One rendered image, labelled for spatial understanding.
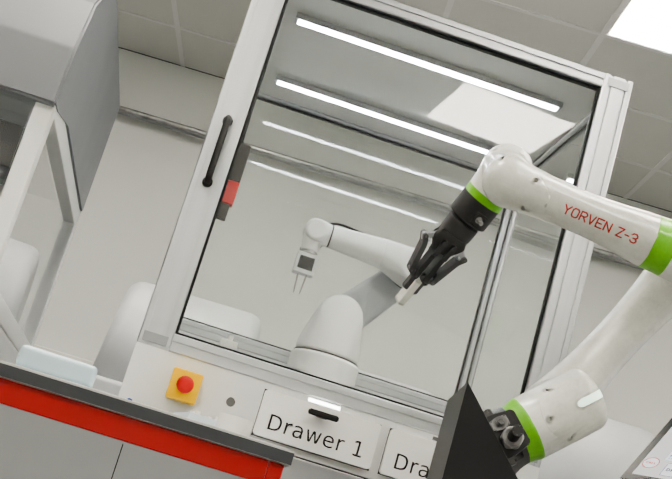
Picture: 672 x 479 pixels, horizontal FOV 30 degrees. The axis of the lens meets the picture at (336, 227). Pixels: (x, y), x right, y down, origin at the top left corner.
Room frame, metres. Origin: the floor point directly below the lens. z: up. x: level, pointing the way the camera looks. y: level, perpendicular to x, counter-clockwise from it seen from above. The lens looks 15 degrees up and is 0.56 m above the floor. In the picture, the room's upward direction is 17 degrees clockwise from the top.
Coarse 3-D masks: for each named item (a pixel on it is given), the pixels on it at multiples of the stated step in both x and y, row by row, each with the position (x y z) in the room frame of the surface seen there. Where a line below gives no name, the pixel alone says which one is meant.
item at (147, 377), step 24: (144, 360) 2.96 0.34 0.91; (168, 360) 2.97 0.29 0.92; (192, 360) 2.97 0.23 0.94; (144, 384) 2.96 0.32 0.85; (168, 384) 2.97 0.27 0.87; (216, 384) 2.98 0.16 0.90; (240, 384) 2.98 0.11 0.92; (264, 384) 2.99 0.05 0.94; (168, 408) 2.97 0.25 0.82; (192, 408) 2.97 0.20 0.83; (216, 408) 2.98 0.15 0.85; (240, 408) 2.98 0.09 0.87; (384, 432) 3.01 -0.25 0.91; (408, 432) 3.02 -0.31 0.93; (312, 456) 3.00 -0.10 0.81
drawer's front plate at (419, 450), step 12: (396, 432) 3.00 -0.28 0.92; (396, 444) 3.00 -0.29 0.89; (408, 444) 3.00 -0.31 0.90; (420, 444) 3.00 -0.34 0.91; (432, 444) 3.00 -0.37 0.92; (384, 456) 3.00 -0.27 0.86; (396, 456) 3.00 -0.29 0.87; (408, 456) 3.00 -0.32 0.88; (420, 456) 3.00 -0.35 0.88; (432, 456) 3.01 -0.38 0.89; (384, 468) 3.00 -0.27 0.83; (408, 468) 3.00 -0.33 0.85; (420, 468) 3.00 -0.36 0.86
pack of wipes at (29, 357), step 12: (24, 348) 2.37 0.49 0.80; (36, 348) 2.38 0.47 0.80; (24, 360) 2.37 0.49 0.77; (36, 360) 2.37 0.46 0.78; (48, 360) 2.38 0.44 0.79; (60, 360) 2.38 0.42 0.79; (72, 360) 2.38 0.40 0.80; (48, 372) 2.38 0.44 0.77; (60, 372) 2.38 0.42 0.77; (72, 372) 2.38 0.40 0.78; (84, 372) 2.38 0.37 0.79; (96, 372) 2.39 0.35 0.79; (84, 384) 2.39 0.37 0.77
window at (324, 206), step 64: (320, 0) 2.99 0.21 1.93; (320, 64) 2.99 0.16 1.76; (384, 64) 3.01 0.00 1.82; (448, 64) 3.02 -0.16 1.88; (512, 64) 3.04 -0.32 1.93; (256, 128) 2.98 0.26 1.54; (320, 128) 3.00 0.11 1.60; (384, 128) 3.01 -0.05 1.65; (448, 128) 3.03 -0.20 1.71; (512, 128) 3.04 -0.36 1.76; (576, 128) 3.05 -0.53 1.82; (256, 192) 2.99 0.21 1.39; (320, 192) 3.00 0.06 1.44; (384, 192) 3.02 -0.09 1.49; (448, 192) 3.03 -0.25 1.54; (256, 256) 2.99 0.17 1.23; (320, 256) 3.01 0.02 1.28; (384, 256) 3.02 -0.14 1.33; (512, 256) 3.05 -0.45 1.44; (192, 320) 2.98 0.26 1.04; (256, 320) 3.00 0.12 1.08; (320, 320) 3.01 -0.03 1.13; (384, 320) 3.02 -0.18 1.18; (448, 320) 3.04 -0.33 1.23; (512, 320) 3.05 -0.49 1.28; (384, 384) 3.03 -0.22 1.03; (448, 384) 3.04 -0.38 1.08; (512, 384) 3.05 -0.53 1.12
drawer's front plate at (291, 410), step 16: (272, 400) 2.97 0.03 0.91; (288, 400) 2.97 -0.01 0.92; (288, 416) 2.97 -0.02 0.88; (304, 416) 2.98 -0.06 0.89; (352, 416) 2.99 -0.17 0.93; (256, 432) 2.97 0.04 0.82; (272, 432) 2.97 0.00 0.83; (288, 432) 2.98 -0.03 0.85; (304, 432) 2.98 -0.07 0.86; (320, 432) 2.98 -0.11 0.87; (336, 432) 2.98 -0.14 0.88; (352, 432) 2.99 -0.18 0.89; (368, 432) 2.99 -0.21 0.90; (304, 448) 2.98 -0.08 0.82; (320, 448) 2.98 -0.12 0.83; (352, 448) 2.99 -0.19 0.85; (368, 448) 2.99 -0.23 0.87; (352, 464) 2.99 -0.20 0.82; (368, 464) 2.99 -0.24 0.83
